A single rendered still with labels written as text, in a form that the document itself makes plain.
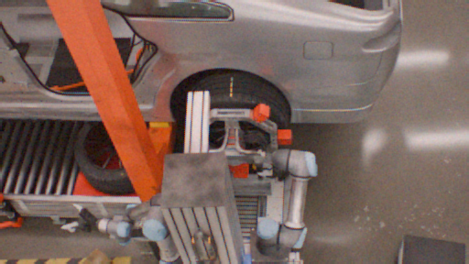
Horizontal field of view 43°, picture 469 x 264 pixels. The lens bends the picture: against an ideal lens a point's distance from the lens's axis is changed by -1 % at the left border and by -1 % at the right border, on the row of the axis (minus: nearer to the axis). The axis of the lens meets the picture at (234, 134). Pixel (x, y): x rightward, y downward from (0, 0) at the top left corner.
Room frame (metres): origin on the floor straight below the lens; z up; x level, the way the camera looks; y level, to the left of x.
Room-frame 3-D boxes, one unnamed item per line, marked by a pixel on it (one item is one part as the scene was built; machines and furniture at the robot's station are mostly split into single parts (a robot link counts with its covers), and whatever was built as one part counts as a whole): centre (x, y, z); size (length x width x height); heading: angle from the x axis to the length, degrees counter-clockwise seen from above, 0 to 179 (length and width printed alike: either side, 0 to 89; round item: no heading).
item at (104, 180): (2.57, 0.85, 0.39); 0.66 x 0.66 x 0.24
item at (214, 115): (2.20, 0.00, 0.85); 0.54 x 0.07 x 0.54; 78
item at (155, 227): (1.39, 0.45, 1.19); 0.15 x 0.12 x 0.55; 157
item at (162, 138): (2.40, 0.53, 0.69); 0.52 x 0.17 x 0.35; 168
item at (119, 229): (1.49, 0.69, 1.21); 0.11 x 0.08 x 0.09; 67
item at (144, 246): (1.88, 0.74, 0.21); 0.10 x 0.10 x 0.42; 78
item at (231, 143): (2.13, 0.02, 0.85); 0.21 x 0.14 x 0.14; 168
